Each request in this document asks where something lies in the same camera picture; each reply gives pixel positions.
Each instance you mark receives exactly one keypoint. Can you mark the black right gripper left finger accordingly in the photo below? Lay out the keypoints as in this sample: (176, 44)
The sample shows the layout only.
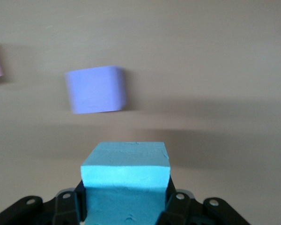
(61, 206)

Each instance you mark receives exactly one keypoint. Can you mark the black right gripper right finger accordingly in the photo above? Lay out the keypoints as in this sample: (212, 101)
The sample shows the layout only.
(178, 206)

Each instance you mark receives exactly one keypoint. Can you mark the light blue foam block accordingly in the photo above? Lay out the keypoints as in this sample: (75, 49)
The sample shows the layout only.
(125, 178)

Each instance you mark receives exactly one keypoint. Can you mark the purple foam block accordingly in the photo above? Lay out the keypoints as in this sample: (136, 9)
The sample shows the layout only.
(96, 91)

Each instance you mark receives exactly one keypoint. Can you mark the brown table cloth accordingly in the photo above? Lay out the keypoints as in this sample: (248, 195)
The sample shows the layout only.
(201, 70)

